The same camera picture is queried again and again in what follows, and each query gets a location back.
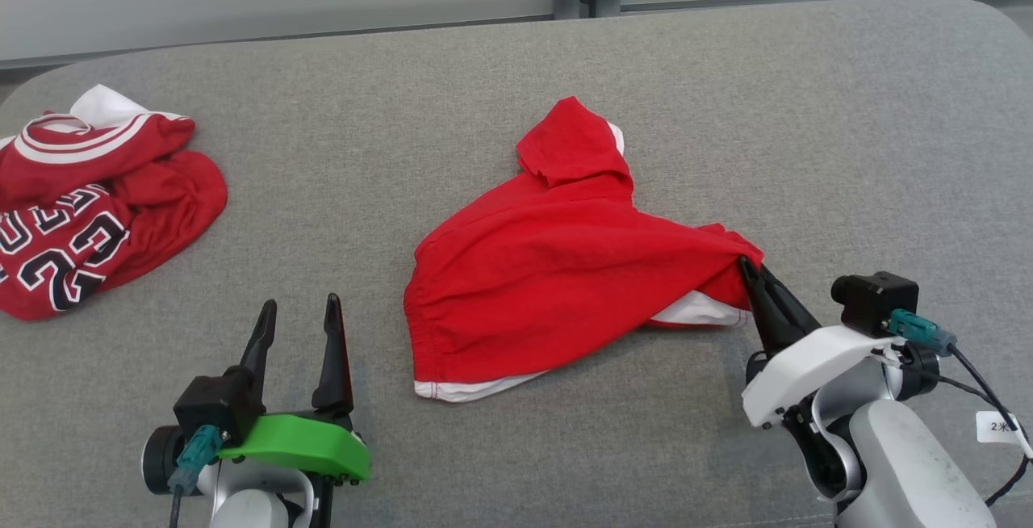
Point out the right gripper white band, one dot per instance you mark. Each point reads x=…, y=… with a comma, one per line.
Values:
x=815, y=366

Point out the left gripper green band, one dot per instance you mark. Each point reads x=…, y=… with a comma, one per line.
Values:
x=307, y=443

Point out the red basketball jersey white sleeves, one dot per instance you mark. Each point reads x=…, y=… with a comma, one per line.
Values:
x=121, y=229

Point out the red shorts white trim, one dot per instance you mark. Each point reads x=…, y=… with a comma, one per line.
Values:
x=549, y=286

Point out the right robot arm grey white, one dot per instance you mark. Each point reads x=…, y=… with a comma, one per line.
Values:
x=904, y=463

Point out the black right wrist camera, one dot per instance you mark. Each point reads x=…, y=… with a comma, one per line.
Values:
x=876, y=302

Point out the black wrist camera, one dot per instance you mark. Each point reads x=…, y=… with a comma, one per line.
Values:
x=214, y=403
x=876, y=302

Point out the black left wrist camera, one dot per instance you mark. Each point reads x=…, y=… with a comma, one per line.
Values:
x=214, y=403

